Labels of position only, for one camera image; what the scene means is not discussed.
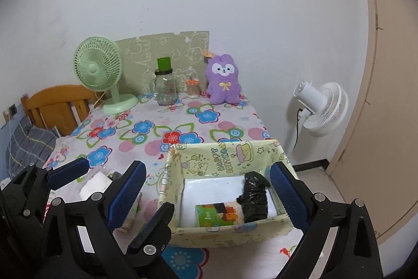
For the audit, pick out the black plastic bag roll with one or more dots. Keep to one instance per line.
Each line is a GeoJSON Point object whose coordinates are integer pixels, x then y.
{"type": "Point", "coordinates": [254, 197]}

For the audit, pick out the grey plaid pillow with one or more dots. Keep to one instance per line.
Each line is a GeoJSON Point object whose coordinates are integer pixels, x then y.
{"type": "Point", "coordinates": [29, 141]}

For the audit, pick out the purple plush toy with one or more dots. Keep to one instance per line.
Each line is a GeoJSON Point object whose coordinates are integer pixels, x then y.
{"type": "Point", "coordinates": [223, 83]}

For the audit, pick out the yellow printed fabric storage box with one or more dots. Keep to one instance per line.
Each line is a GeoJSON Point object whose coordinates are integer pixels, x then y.
{"type": "Point", "coordinates": [228, 233]}

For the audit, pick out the green orange tissue pack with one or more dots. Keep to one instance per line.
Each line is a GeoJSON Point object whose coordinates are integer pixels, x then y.
{"type": "Point", "coordinates": [215, 215]}

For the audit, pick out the glass jar mug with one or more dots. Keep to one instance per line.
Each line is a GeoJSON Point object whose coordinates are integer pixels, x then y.
{"type": "Point", "coordinates": [165, 89]}

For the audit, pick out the green desk fan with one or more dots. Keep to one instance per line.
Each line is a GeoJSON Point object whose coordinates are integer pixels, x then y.
{"type": "Point", "coordinates": [94, 68]}

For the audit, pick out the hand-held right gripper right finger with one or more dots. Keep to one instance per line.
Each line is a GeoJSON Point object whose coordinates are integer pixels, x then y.
{"type": "Point", "coordinates": [287, 197]}

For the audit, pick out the green cartoon printed panel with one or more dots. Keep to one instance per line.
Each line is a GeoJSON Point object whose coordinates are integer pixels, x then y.
{"type": "Point", "coordinates": [147, 47]}

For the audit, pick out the white plastic bag roll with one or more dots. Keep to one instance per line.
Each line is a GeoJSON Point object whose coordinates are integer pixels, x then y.
{"type": "Point", "coordinates": [94, 186]}

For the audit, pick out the wooden headboard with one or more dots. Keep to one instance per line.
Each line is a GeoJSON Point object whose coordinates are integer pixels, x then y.
{"type": "Point", "coordinates": [55, 105]}

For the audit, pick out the floral tablecloth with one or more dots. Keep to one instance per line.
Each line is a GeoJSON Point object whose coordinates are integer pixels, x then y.
{"type": "Point", "coordinates": [147, 135]}

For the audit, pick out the cotton swab jar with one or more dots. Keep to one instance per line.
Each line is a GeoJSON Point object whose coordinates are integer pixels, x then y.
{"type": "Point", "coordinates": [192, 88]}

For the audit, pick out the green plastic cup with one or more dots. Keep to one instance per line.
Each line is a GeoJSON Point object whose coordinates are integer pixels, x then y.
{"type": "Point", "coordinates": [164, 64]}

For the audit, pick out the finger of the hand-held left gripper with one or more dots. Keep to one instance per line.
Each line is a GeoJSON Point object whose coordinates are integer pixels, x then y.
{"type": "Point", "coordinates": [68, 171]}
{"type": "Point", "coordinates": [153, 226]}

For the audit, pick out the beige door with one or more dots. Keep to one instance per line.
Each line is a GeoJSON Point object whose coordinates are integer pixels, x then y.
{"type": "Point", "coordinates": [385, 102]}

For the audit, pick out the white standing fan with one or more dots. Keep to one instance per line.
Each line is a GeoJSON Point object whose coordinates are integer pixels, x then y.
{"type": "Point", "coordinates": [323, 109]}

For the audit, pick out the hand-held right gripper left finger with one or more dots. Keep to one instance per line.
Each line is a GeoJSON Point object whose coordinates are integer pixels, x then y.
{"type": "Point", "coordinates": [125, 195]}

